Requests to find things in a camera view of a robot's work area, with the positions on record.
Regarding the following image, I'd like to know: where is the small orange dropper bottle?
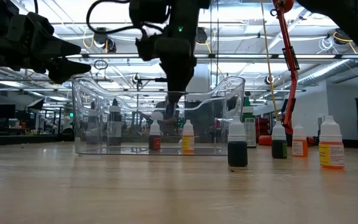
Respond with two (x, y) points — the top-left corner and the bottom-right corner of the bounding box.
(291, 124), (309, 158)
(181, 119), (196, 154)
(318, 115), (346, 170)

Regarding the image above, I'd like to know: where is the clear plastic bin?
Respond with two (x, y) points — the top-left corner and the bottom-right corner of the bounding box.
(71, 73), (247, 156)

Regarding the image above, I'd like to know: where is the green-capped food coloring bottle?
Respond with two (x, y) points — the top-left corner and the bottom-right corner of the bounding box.
(242, 96), (257, 149)

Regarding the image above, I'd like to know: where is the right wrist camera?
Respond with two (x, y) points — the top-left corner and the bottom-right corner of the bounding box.
(134, 29), (168, 62)

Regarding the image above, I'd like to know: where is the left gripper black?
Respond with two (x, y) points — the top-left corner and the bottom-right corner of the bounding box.
(6, 12), (92, 85)

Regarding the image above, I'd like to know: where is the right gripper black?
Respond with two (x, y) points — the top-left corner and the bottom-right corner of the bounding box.
(155, 0), (212, 106)

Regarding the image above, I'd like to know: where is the red desk lamp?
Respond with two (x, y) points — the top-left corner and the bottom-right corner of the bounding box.
(257, 0), (318, 147)

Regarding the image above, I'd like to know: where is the black monitor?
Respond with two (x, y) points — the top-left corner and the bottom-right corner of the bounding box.
(0, 104), (16, 119)

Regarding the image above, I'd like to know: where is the small red dropper bottle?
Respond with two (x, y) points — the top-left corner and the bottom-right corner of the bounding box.
(148, 120), (162, 152)

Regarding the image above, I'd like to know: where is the yellow hanging cord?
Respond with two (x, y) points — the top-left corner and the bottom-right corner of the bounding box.
(260, 0), (280, 123)

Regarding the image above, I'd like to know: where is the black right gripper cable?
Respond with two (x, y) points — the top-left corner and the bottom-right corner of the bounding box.
(86, 0), (167, 35)

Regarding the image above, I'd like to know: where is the grey ventilation duct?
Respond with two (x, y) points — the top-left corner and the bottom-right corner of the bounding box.
(296, 58), (354, 88)

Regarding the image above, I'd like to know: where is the small dark green dropper bottle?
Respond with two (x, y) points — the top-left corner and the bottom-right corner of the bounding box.
(271, 121), (288, 160)

